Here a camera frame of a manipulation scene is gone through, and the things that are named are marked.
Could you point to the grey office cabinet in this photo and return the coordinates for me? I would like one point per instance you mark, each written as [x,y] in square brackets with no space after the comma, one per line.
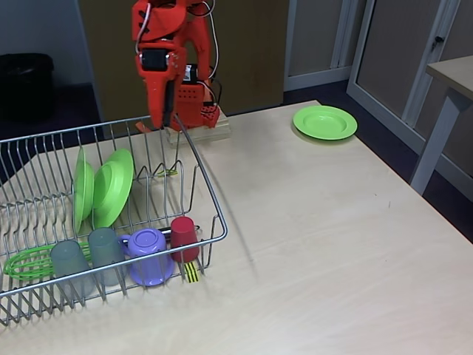
[399,55]

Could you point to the yellow black tape marker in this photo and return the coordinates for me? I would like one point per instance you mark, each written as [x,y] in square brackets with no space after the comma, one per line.
[192,273]
[168,172]

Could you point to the green plastic plate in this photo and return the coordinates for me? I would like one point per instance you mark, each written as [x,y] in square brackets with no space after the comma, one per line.
[325,124]
[84,192]
[112,188]

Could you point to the brown cork board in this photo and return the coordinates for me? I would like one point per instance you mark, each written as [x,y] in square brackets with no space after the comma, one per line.
[251,55]

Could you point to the black trash bin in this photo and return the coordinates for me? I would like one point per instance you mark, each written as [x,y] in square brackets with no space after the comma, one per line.
[26,85]

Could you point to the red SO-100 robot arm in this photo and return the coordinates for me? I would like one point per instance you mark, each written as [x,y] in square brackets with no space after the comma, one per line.
[196,37]

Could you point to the red plastic cup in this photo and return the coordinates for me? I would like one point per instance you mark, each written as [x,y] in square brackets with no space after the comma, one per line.
[183,236]

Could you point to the beige side table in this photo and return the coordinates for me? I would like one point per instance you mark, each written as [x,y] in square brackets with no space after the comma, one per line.
[454,70]

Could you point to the purple plastic mug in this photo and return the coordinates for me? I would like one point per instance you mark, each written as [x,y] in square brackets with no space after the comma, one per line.
[148,247]

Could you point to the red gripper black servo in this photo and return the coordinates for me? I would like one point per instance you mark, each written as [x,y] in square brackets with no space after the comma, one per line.
[157,86]

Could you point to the translucent grey plastic cup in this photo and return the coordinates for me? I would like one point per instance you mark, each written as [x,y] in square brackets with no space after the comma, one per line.
[105,247]
[68,259]

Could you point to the orange plastic clamp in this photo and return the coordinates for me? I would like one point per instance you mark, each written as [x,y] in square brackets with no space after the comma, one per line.
[142,127]

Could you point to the wooden base block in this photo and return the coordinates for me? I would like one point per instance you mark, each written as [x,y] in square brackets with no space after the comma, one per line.
[218,131]

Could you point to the black cabinet key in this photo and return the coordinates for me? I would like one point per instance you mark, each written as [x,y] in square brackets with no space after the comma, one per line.
[439,41]

